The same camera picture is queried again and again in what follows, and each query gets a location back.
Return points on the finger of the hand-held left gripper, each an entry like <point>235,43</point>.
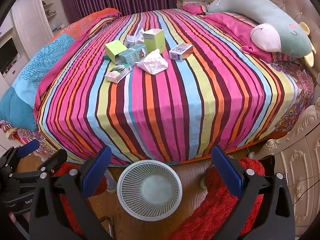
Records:
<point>56,160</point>
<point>27,147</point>

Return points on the teal cardboard box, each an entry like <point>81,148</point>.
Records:
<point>130,55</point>

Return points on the long teal plush toy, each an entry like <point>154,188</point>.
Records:
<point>275,12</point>

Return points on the open lying green box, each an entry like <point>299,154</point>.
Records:
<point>113,50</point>

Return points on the upright green box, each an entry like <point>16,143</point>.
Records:
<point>152,42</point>

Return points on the small white box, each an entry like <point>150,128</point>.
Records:
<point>130,41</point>

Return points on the crumpled white plastic bag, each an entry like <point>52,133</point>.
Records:
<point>152,62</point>

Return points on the white nightstand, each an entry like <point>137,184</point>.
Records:
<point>190,2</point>

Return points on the pink pillow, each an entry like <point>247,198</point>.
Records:
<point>232,30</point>
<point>193,8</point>

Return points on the white shelf cabinet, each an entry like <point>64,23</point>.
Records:
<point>30,20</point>

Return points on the white mesh plastic basket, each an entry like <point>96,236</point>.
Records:
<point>130,200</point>

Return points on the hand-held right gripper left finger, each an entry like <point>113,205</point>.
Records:
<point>96,171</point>

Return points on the red shaggy rug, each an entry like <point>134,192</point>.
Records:
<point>215,207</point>

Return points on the striped colourful bed sheet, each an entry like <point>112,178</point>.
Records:
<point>175,100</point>

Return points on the white bed leg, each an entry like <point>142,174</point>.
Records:
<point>203,183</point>
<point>111,182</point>

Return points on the blue orange patterned quilt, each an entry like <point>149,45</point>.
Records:
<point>37,65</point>

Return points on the black television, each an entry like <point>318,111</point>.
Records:
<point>7,55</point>

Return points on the white soft plastic packet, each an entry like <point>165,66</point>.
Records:
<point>117,75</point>

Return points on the white and blue box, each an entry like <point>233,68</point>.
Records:
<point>178,52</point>

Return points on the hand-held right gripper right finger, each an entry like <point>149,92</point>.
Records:
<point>227,172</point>

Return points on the cream ornate bed frame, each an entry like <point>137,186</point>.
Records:
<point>295,170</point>

